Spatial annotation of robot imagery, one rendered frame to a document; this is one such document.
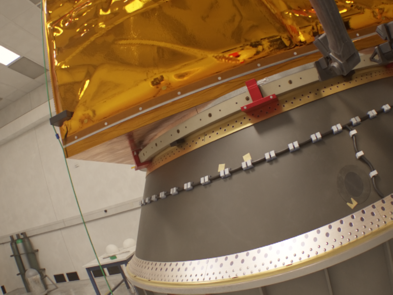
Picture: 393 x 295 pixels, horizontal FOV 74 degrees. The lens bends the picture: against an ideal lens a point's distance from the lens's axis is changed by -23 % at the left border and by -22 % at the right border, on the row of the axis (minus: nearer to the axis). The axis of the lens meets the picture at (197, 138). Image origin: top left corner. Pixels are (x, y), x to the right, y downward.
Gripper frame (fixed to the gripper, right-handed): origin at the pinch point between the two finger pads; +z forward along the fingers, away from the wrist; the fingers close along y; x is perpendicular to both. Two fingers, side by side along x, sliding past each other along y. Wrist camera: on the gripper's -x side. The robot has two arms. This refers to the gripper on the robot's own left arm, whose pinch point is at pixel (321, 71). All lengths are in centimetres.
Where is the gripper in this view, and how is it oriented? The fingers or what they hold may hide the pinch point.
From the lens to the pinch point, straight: 112.2
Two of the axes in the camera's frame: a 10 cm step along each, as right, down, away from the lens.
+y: -9.4, 3.3, 0.4
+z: 0.3, -0.3, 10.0
